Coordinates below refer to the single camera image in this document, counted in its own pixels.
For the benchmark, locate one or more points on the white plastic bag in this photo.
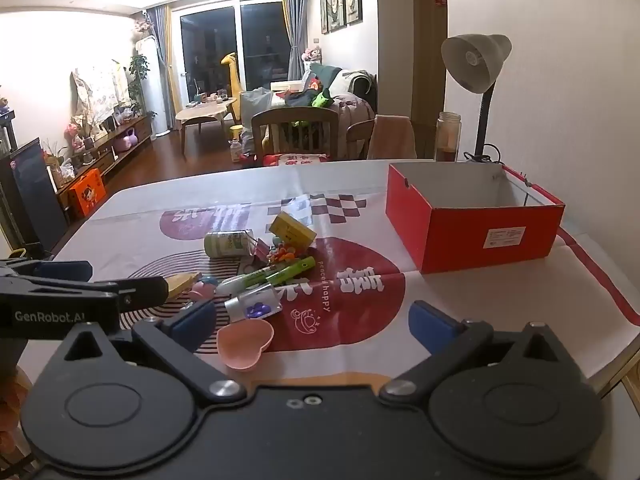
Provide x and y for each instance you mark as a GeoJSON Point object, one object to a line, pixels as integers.
{"type": "Point", "coordinates": [255, 105]}

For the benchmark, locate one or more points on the grey desk lamp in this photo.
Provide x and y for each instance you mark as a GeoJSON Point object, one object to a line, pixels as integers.
{"type": "Point", "coordinates": [475, 60]}

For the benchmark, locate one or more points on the sofa with clothes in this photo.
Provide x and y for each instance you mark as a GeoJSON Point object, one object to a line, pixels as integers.
{"type": "Point", "coordinates": [350, 85]}

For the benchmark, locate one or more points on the sliding glass door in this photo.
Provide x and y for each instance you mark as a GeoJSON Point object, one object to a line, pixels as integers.
{"type": "Point", "coordinates": [210, 50]}

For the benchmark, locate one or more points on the green cloth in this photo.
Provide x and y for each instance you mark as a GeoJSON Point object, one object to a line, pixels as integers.
{"type": "Point", "coordinates": [321, 98]}

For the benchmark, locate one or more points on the white and green pen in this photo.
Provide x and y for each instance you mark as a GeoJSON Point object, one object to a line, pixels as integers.
{"type": "Point", "coordinates": [245, 281]}

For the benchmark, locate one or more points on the white tower air conditioner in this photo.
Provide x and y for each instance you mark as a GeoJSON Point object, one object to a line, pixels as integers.
{"type": "Point", "coordinates": [152, 85]}

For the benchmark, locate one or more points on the black screen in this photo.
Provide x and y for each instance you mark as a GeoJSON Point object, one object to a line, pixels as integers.
{"type": "Point", "coordinates": [30, 195]}

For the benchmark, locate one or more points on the clear block with purple charm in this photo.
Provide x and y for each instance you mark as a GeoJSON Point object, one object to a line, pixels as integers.
{"type": "Point", "coordinates": [252, 305]}

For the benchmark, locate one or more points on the green potted plant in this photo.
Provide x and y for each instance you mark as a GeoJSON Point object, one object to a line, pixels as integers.
{"type": "Point", "coordinates": [139, 70]}

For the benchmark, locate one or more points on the wooden slatted chair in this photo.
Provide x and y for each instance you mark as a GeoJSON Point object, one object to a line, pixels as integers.
{"type": "Point", "coordinates": [295, 112]}

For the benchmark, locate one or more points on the wooden media cabinet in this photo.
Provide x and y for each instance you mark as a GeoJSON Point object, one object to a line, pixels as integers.
{"type": "Point", "coordinates": [125, 140]}

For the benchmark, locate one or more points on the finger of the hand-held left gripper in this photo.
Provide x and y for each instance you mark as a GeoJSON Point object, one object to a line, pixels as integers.
{"type": "Point", "coordinates": [65, 271]}
{"type": "Point", "coordinates": [145, 292]}

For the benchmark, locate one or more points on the pink towel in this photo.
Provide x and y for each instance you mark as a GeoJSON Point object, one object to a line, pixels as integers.
{"type": "Point", "coordinates": [392, 137]}

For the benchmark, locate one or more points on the red cardboard box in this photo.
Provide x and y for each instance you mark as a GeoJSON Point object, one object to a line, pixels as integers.
{"type": "Point", "coordinates": [475, 235]}

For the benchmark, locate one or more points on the red printed cushion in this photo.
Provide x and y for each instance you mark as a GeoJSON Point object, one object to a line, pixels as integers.
{"type": "Point", "coordinates": [300, 158]}

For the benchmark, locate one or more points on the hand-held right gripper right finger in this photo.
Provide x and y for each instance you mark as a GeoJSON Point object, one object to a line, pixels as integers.
{"type": "Point", "coordinates": [432, 322]}

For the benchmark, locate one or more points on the glass jar with dark contents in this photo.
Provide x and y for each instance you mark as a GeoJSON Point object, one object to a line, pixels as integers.
{"type": "Point", "coordinates": [448, 145]}

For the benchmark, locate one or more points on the printed wall cloth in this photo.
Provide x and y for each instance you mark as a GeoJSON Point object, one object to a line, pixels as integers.
{"type": "Point", "coordinates": [100, 90]}

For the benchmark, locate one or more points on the pink purple toy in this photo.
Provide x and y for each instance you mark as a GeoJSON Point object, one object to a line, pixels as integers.
{"type": "Point", "coordinates": [125, 141]}

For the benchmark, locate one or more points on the grey and yellow curtain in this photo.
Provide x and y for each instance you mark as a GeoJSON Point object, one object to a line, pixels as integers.
{"type": "Point", "coordinates": [162, 35]}

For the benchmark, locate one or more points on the pink heart-shaped dish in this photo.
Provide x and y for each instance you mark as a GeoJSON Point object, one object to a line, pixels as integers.
{"type": "Point", "coordinates": [245, 345]}

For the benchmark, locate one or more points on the red white printed tablecloth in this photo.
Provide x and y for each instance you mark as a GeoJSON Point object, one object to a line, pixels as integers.
{"type": "Point", "coordinates": [225, 190]}

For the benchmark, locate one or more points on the small teal ball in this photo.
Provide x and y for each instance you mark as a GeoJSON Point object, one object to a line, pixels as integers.
{"type": "Point", "coordinates": [210, 281]}

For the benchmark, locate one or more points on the orange cardboard box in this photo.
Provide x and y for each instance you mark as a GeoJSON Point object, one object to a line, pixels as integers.
{"type": "Point", "coordinates": [87, 192]}

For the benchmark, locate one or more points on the plastic bottle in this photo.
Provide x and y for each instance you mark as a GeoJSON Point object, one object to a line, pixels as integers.
{"type": "Point", "coordinates": [235, 152]}

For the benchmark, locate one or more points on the yellow giraffe toy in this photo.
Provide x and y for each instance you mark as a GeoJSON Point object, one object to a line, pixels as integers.
{"type": "Point", "coordinates": [232, 75]}

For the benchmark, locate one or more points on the small pink ball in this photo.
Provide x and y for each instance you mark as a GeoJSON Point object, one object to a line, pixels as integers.
{"type": "Point", "coordinates": [201, 294]}

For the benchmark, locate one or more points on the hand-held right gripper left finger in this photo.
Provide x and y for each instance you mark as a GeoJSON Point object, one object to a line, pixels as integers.
{"type": "Point", "coordinates": [192, 320]}

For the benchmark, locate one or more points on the small yellow box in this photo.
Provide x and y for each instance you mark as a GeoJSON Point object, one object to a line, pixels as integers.
{"type": "Point", "coordinates": [292, 230]}

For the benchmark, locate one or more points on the bright green marker pen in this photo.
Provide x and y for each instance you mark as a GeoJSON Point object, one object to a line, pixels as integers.
{"type": "Point", "coordinates": [292, 270]}

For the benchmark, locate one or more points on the toothpick jar with green lid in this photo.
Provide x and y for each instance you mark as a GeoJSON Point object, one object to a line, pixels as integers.
{"type": "Point", "coordinates": [227, 244]}

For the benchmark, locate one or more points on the small yellow stool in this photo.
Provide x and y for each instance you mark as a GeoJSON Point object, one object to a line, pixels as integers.
{"type": "Point", "coordinates": [236, 131]}

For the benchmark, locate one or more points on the pink binder clip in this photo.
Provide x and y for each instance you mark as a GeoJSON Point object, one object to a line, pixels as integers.
{"type": "Point", "coordinates": [260, 255]}

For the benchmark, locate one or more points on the wooden coffee table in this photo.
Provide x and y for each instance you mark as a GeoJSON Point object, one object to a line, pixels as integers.
{"type": "Point", "coordinates": [205, 110]}

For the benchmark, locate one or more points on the pale yellow block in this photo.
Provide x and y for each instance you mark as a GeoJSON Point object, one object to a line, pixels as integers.
{"type": "Point", "coordinates": [182, 282]}

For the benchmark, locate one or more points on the pink plush toy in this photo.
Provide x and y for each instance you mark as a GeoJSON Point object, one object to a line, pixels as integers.
{"type": "Point", "coordinates": [311, 55]}

